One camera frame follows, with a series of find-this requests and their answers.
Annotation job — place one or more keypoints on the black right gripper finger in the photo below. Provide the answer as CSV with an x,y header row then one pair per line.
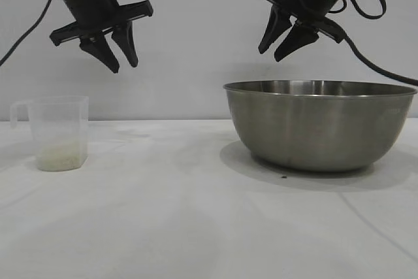
x,y
274,29
298,39

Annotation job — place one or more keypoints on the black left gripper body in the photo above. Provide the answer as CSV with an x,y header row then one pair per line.
x,y
91,4

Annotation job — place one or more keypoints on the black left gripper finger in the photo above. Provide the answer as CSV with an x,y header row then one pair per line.
x,y
102,52
126,45

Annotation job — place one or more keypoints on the translucent plastic measuring cup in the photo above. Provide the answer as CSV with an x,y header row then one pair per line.
x,y
60,122

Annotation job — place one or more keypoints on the stainless steel mixing bowl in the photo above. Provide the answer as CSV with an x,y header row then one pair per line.
x,y
320,128

